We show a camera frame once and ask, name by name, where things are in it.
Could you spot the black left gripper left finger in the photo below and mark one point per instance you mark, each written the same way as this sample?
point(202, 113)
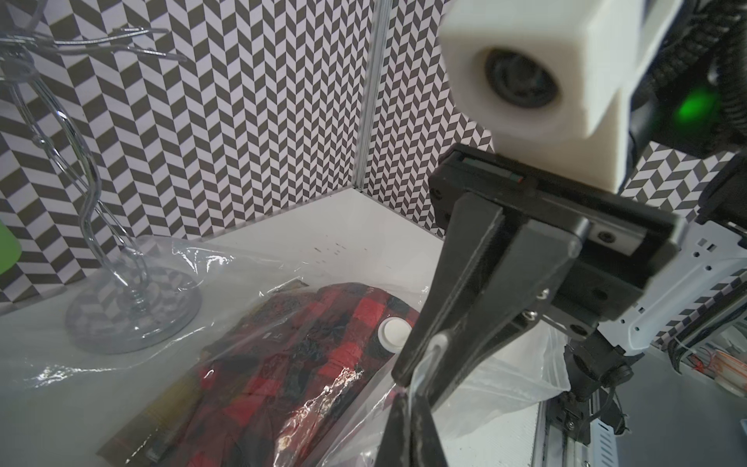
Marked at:
point(394, 450)

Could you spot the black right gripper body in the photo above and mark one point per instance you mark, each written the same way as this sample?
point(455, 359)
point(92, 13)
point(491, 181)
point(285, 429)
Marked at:
point(626, 244)

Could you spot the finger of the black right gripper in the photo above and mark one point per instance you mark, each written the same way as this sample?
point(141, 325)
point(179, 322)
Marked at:
point(528, 273)
point(471, 232)

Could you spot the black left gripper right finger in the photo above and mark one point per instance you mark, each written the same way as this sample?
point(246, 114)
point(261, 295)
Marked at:
point(426, 449)

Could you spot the red plaid shirt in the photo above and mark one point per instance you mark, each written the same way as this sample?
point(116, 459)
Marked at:
point(274, 386)

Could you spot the yellow plaid shirt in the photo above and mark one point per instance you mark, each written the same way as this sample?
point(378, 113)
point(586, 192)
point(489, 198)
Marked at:
point(149, 436)

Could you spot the clear plastic vacuum bag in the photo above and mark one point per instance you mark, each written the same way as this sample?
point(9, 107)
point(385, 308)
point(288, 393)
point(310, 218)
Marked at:
point(197, 356)

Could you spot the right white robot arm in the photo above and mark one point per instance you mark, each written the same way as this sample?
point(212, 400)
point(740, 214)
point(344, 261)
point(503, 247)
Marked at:
point(689, 93)

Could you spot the white bag valve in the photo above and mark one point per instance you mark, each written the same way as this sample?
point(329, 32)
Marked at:
point(393, 334)

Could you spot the metal glass holder stand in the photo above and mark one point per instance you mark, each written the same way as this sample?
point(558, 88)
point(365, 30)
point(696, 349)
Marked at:
point(87, 204)

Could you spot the green plastic wine glass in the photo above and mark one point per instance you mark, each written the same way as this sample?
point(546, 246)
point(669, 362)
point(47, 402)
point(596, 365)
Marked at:
point(10, 249)

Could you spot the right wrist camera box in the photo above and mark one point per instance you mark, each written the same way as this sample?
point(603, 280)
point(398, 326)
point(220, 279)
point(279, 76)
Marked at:
point(552, 80)

